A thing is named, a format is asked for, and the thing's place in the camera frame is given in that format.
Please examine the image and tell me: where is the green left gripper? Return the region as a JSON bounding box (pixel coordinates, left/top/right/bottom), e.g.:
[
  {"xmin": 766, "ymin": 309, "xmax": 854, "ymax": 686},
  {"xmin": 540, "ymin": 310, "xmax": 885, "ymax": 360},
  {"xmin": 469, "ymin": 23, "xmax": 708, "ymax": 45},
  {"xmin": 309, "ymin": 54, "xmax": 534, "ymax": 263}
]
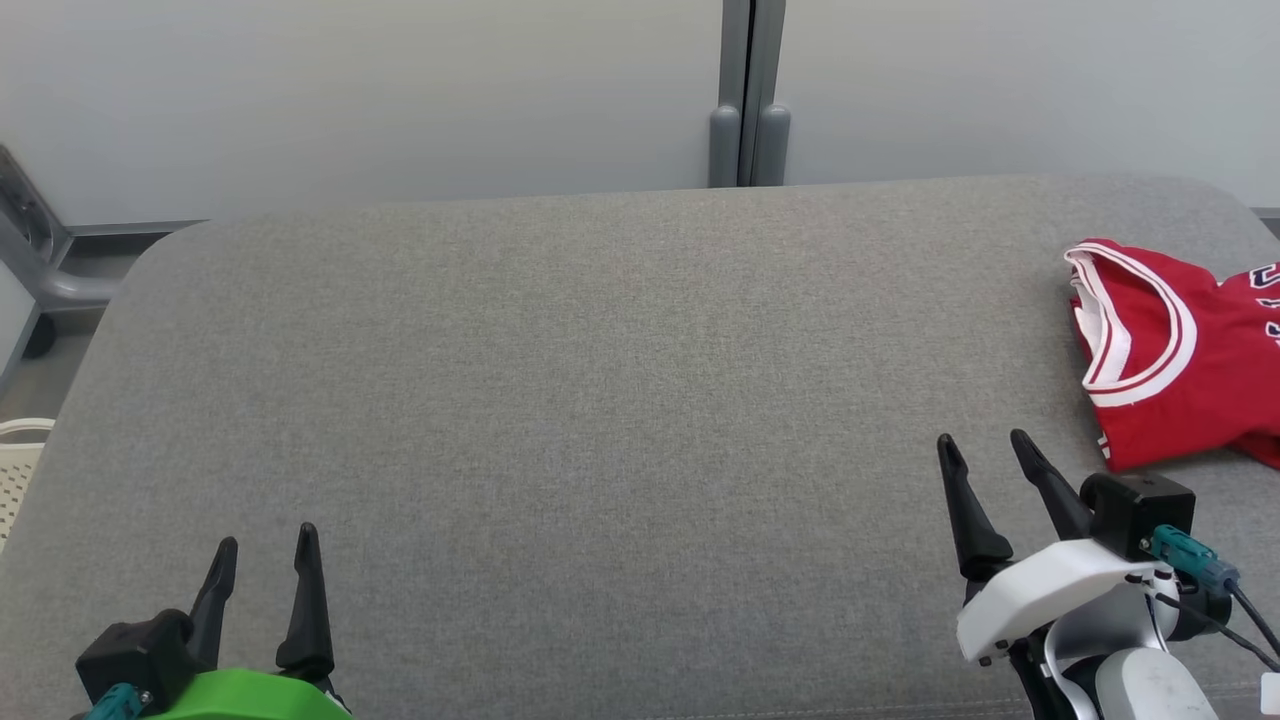
[{"xmin": 145, "ymin": 522, "xmax": 353, "ymax": 720}]

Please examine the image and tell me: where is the grey fabric sofa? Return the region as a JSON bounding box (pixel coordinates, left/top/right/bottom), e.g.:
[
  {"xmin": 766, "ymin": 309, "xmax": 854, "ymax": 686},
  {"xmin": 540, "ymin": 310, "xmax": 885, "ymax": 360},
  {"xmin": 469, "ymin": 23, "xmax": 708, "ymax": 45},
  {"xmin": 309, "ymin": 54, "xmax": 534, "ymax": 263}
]
[{"xmin": 0, "ymin": 175, "xmax": 1280, "ymax": 720}]

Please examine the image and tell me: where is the white laundry basket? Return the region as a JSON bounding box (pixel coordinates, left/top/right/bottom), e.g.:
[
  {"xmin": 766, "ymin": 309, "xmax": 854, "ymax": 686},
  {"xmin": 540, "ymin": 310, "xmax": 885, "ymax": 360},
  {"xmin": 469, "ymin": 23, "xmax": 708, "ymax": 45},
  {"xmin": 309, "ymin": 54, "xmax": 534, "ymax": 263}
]
[{"xmin": 0, "ymin": 418, "xmax": 56, "ymax": 551}]

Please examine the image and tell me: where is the teal cable connector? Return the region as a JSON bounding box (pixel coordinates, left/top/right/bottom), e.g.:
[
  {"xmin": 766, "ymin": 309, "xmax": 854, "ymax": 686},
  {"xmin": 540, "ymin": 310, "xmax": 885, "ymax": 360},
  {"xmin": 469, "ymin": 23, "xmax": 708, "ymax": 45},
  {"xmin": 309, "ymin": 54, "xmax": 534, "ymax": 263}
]
[
  {"xmin": 1150, "ymin": 525, "xmax": 1241, "ymax": 596},
  {"xmin": 85, "ymin": 683, "xmax": 146, "ymax": 720}
]

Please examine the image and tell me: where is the red and white jersey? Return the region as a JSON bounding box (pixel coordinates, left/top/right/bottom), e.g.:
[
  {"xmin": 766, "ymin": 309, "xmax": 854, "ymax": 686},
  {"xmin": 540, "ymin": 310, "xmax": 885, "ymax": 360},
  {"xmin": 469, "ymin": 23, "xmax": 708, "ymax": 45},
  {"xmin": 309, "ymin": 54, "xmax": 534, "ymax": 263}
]
[{"xmin": 1063, "ymin": 238, "xmax": 1280, "ymax": 473}]

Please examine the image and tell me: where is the grey metal frame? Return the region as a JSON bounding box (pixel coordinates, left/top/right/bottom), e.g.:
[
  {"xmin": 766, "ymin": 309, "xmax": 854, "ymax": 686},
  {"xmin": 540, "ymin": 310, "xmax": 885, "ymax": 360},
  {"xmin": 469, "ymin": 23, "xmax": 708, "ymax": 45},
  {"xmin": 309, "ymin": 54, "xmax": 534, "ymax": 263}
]
[{"xmin": 0, "ymin": 145, "xmax": 206, "ymax": 311}]

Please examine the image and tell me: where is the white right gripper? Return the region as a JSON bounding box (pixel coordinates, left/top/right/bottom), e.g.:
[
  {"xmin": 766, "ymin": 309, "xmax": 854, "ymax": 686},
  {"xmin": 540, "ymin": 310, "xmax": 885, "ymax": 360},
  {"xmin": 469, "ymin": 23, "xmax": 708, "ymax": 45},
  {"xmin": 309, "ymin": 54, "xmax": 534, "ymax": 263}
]
[{"xmin": 936, "ymin": 429, "xmax": 1176, "ymax": 667}]

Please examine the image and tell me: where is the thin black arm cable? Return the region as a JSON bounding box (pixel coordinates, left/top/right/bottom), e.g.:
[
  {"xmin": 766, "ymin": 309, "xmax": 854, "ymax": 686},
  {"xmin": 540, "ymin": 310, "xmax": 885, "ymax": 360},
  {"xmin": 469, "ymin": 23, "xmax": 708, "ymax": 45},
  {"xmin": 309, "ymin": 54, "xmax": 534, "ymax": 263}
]
[{"xmin": 1140, "ymin": 580, "xmax": 1280, "ymax": 673}]

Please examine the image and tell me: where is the grey partition post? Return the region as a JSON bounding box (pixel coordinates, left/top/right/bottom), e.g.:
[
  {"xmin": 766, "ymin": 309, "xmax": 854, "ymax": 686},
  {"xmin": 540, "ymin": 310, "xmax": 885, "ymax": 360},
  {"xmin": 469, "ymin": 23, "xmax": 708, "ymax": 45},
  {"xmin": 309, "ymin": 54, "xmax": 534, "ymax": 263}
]
[
  {"xmin": 708, "ymin": 0, "xmax": 753, "ymax": 189},
  {"xmin": 745, "ymin": 0, "xmax": 791, "ymax": 189}
]

